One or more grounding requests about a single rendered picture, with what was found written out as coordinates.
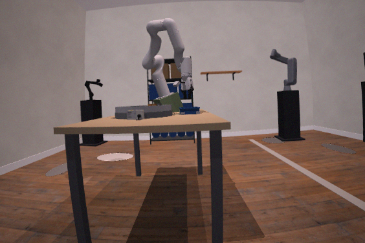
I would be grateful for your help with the blue shallow tray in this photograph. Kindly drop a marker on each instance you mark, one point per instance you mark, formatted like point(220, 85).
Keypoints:
point(189, 110)

